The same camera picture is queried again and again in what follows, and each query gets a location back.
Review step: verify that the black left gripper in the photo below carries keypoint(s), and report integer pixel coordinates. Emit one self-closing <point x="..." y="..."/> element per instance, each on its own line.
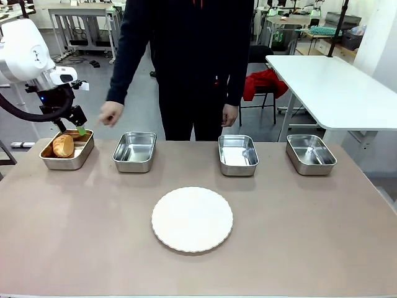
<point x="57" y="107"/>

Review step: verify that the golden brown croissant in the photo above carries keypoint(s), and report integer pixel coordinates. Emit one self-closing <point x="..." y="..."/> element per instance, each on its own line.
<point x="63" y="146"/>

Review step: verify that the person's right forearm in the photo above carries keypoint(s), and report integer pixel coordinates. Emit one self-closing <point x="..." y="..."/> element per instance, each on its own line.
<point x="122" y="74"/>

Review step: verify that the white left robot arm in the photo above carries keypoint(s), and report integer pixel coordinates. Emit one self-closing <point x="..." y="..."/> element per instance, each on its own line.
<point x="21" y="52"/>

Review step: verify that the person's left forearm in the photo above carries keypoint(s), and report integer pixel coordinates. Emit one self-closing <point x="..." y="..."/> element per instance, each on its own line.
<point x="235" y="90"/>

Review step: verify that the rectangular steel container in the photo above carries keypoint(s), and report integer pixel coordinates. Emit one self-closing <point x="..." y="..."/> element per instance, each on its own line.
<point x="311" y="154"/>
<point x="135" y="152"/>
<point x="66" y="161"/>
<point x="238" y="155"/>

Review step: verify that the person's right hand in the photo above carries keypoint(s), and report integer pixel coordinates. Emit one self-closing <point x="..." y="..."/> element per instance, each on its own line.
<point x="111" y="113"/>

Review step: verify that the person's left hand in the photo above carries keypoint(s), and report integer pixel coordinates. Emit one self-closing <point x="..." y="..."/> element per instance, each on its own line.
<point x="230" y="115"/>

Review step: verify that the small black floor object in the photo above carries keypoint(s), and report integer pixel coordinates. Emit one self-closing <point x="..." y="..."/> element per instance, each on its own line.
<point x="94" y="63"/>

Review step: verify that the white power strip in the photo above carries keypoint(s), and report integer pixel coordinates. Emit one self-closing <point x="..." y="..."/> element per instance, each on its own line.
<point x="62" y="57"/>

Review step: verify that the grey workshop desk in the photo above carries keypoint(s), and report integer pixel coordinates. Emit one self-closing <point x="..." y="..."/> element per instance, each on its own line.
<point x="77" y="10"/>

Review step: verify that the person in dark clothes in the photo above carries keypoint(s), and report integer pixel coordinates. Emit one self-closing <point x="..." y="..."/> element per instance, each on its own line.
<point x="195" y="62"/>

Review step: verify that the white scalloped round plate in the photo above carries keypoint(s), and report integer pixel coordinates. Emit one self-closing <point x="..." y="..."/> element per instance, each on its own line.
<point x="192" y="218"/>

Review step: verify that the red cloth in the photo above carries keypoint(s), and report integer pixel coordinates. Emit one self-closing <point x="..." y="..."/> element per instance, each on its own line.
<point x="263" y="85"/>

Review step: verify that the black chair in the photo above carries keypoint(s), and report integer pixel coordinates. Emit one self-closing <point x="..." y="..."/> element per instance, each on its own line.
<point x="260" y="53"/>

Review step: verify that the large white side table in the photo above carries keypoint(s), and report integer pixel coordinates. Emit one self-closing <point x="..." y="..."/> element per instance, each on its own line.
<point x="325" y="87"/>

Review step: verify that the teal green tray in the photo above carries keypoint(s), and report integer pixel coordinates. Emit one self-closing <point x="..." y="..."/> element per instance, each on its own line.
<point x="322" y="30"/>

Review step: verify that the black tripod pole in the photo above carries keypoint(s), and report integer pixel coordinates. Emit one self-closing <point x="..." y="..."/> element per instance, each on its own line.
<point x="338" y="28"/>

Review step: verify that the grey storage crate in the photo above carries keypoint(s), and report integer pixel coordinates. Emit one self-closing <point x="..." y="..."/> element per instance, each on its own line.
<point x="352" y="38"/>

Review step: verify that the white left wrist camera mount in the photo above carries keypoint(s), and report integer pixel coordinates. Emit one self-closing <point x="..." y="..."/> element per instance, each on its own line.
<point x="81" y="86"/>

